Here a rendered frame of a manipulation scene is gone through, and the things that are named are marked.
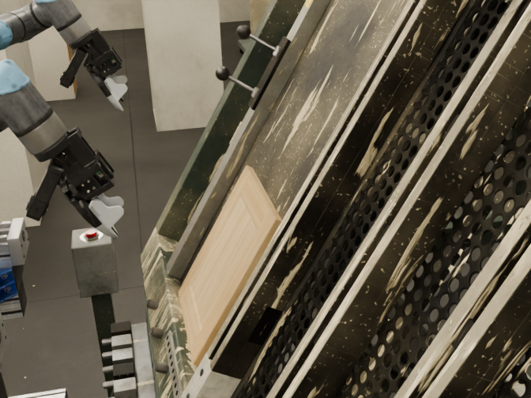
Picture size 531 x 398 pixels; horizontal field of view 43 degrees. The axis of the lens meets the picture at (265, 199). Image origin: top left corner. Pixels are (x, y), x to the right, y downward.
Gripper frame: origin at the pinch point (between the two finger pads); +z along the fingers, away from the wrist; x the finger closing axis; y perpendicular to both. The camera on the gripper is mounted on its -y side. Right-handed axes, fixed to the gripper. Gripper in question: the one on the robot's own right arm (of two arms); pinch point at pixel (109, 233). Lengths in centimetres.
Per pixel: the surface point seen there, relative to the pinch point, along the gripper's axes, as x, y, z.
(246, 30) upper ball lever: 57, 44, -4
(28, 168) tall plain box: 272, -97, 54
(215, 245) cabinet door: 35.4, 8.6, 33.5
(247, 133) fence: 51, 30, 18
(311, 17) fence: 51, 59, 1
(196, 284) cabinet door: 34, -1, 40
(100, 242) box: 68, -25, 31
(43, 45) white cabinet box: 540, -101, 35
